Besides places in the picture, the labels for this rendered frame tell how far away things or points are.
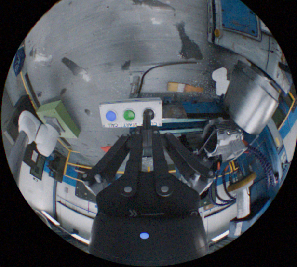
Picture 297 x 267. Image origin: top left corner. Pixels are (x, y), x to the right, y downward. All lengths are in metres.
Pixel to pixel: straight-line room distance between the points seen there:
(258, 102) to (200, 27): 0.37
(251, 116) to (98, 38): 0.64
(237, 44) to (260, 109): 0.21
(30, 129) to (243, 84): 1.03
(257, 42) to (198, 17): 0.29
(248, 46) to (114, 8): 0.48
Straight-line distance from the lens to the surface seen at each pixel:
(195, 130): 0.65
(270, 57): 0.31
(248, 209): 0.63
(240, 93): 0.37
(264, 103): 0.37
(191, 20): 0.51
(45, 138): 0.81
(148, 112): 0.27
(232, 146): 0.57
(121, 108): 0.28
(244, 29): 0.36
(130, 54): 0.48
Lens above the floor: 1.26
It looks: 44 degrees down
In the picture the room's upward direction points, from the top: 178 degrees clockwise
